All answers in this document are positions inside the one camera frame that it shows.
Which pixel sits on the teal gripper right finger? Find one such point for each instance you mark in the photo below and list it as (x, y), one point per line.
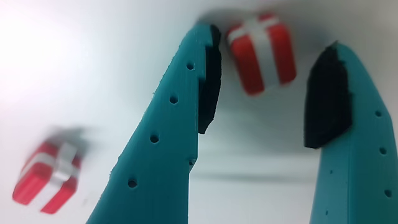
(357, 155)

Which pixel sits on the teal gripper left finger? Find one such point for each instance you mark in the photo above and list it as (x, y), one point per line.
(161, 149)

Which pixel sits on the red white gift cube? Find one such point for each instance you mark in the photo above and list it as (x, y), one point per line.
(46, 177)
(261, 56)

